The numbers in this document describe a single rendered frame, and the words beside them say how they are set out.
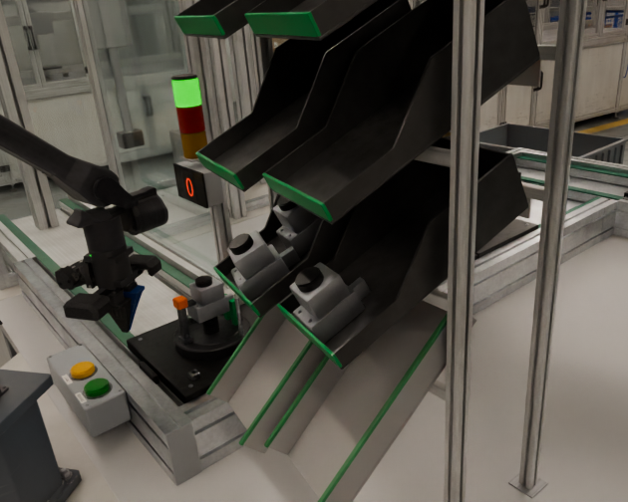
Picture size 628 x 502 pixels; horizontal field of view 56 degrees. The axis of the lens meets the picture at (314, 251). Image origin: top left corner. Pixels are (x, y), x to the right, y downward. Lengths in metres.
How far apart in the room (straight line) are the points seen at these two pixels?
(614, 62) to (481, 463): 6.59
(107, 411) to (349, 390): 0.45
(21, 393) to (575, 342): 1.00
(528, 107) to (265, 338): 5.65
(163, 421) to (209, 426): 0.07
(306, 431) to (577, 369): 0.61
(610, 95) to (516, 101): 1.48
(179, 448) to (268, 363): 0.20
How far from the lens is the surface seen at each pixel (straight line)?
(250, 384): 0.90
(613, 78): 7.41
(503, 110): 6.10
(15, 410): 0.92
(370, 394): 0.76
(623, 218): 1.83
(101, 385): 1.07
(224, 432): 1.01
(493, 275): 1.39
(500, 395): 1.14
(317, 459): 0.78
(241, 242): 0.73
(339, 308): 0.64
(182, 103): 1.18
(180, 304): 1.05
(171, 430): 0.95
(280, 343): 0.88
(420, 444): 1.03
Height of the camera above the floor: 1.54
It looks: 24 degrees down
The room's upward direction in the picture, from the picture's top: 5 degrees counter-clockwise
